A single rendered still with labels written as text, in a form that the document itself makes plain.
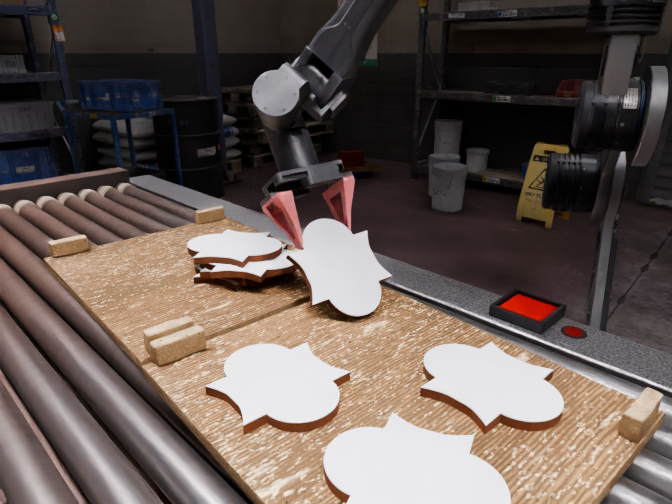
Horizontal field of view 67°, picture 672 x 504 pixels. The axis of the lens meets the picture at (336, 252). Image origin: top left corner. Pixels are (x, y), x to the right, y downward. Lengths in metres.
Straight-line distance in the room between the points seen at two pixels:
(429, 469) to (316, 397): 0.13
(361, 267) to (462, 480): 0.33
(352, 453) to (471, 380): 0.16
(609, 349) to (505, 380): 0.20
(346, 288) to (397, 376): 0.15
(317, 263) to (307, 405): 0.22
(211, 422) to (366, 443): 0.15
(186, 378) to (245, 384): 0.07
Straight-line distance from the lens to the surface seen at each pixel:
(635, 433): 0.54
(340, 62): 0.70
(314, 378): 0.53
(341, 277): 0.66
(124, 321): 0.71
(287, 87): 0.64
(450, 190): 4.33
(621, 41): 1.19
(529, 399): 0.54
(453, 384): 0.54
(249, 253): 0.75
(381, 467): 0.44
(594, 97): 1.19
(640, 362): 0.71
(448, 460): 0.45
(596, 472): 0.50
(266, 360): 0.56
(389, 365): 0.57
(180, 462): 0.50
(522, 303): 0.76
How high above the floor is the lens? 1.26
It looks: 22 degrees down
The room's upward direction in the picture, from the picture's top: straight up
